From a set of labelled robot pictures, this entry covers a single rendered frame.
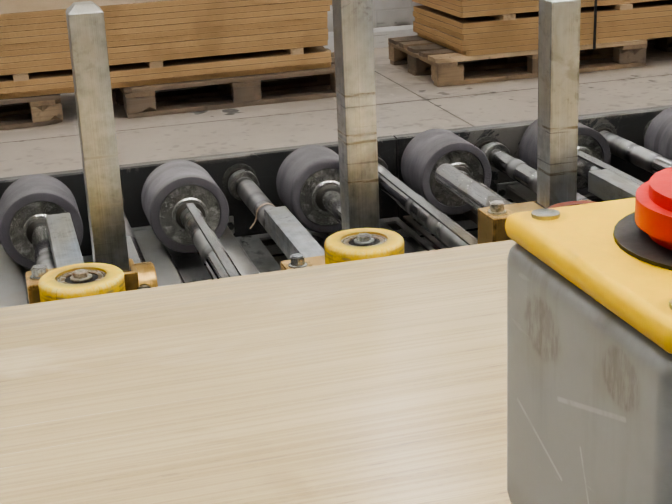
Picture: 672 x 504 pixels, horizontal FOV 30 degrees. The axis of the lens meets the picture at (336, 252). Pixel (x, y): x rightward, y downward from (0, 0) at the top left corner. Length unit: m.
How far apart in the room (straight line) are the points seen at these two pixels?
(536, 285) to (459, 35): 6.36
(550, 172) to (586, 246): 1.21
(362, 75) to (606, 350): 1.13
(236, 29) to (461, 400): 5.38
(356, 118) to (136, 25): 4.82
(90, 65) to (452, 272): 0.42
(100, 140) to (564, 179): 0.53
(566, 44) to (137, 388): 0.69
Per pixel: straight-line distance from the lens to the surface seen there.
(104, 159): 1.32
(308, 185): 1.77
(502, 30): 6.64
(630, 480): 0.23
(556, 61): 1.43
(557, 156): 1.46
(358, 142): 1.37
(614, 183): 1.75
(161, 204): 1.73
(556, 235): 0.25
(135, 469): 0.86
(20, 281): 1.73
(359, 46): 1.35
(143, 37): 6.16
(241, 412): 0.92
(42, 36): 6.11
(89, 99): 1.30
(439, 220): 1.61
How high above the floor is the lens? 1.30
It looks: 19 degrees down
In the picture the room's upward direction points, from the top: 3 degrees counter-clockwise
